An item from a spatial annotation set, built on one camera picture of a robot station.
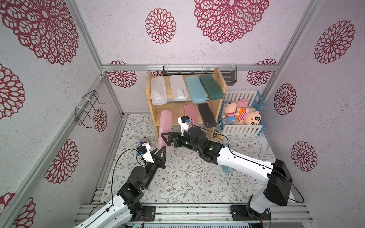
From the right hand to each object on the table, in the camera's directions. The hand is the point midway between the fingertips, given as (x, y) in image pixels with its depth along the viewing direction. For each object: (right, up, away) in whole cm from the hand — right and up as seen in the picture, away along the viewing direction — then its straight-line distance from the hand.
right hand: (170, 133), depth 73 cm
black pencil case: (+22, +11, +16) cm, 29 cm away
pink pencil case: (-2, +3, -5) cm, 6 cm away
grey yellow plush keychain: (-22, -7, +26) cm, 35 cm away
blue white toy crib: (+66, +24, +41) cm, 81 cm away
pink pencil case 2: (+12, +14, +19) cm, 26 cm away
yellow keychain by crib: (+33, -4, +30) cm, 45 cm away
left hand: (-3, -7, -2) cm, 8 cm away
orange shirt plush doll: (+52, +10, +29) cm, 61 cm away
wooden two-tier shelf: (+3, +16, +22) cm, 28 cm away
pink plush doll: (+42, +14, +32) cm, 54 cm away
